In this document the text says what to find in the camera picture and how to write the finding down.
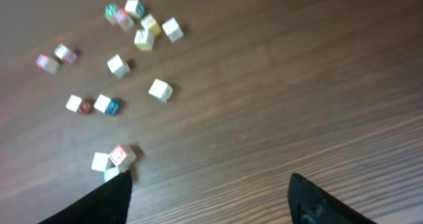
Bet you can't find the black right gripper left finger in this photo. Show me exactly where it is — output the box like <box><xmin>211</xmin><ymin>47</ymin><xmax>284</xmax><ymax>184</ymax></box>
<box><xmin>40</xmin><ymin>171</ymin><xmax>133</xmax><ymax>224</ymax></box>

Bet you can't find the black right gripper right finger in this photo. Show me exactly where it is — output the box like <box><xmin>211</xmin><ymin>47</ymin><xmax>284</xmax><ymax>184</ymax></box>
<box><xmin>287</xmin><ymin>173</ymin><xmax>376</xmax><ymax>224</ymax></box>

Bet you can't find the green letter B pineapple block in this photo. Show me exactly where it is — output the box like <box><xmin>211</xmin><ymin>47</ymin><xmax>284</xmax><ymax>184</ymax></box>
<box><xmin>104</xmin><ymin>167</ymin><xmax>126</xmax><ymax>182</ymax></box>

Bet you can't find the green letter V block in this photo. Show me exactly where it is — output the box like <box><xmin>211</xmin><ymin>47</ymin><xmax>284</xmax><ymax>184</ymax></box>
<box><xmin>91</xmin><ymin>152</ymin><xmax>109</xmax><ymax>172</ymax></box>

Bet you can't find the red letter U block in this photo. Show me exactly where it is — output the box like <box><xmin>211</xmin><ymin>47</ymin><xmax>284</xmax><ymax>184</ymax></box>
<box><xmin>108</xmin><ymin>145</ymin><xmax>136</xmax><ymax>168</ymax></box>

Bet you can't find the blue letter P yarn block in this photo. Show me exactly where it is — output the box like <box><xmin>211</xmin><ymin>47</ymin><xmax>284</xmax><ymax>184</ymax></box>
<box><xmin>94</xmin><ymin>94</ymin><xmax>120</xmax><ymax>116</ymax></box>

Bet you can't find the yellow letter C block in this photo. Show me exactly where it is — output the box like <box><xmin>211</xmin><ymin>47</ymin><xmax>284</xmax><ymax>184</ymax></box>
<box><xmin>65</xmin><ymin>94</ymin><xmax>93</xmax><ymax>114</ymax></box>

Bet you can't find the letter A soccer block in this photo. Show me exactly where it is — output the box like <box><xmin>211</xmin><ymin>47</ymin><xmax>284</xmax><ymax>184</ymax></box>
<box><xmin>148</xmin><ymin>79</ymin><xmax>173</xmax><ymax>102</ymax></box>

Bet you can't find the white picture block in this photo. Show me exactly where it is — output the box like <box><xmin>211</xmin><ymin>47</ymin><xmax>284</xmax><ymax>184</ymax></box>
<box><xmin>107</xmin><ymin>54</ymin><xmax>131</xmax><ymax>78</ymax></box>

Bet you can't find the white red-sided block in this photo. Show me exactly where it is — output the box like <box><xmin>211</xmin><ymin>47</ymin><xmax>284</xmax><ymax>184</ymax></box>
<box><xmin>54</xmin><ymin>44</ymin><xmax>78</xmax><ymax>65</ymax></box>

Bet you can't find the red letter I block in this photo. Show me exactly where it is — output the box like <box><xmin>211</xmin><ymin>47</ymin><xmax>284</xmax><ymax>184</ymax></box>
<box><xmin>35</xmin><ymin>54</ymin><xmax>61</xmax><ymax>73</ymax></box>

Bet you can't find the yellow-sided picture block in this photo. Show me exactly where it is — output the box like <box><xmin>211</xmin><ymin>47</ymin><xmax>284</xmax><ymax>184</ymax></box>
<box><xmin>134</xmin><ymin>29</ymin><xmax>155</xmax><ymax>51</ymax></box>

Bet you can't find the red letter V block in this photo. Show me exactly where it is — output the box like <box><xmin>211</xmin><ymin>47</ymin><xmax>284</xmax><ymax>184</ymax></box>
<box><xmin>114</xmin><ymin>8</ymin><xmax>134</xmax><ymax>31</ymax></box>

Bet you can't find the white red-edged right block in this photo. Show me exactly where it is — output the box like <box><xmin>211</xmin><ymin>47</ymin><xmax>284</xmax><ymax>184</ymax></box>
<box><xmin>162</xmin><ymin>17</ymin><xmax>184</xmax><ymax>43</ymax></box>

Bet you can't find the yellow-edged top block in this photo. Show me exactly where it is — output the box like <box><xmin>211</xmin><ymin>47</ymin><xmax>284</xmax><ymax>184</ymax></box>
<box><xmin>140</xmin><ymin>14</ymin><xmax>163</xmax><ymax>38</ymax></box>

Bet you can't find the green letter N block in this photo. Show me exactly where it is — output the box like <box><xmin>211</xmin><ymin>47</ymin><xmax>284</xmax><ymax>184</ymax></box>
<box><xmin>104</xmin><ymin>3</ymin><xmax>118</xmax><ymax>25</ymax></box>

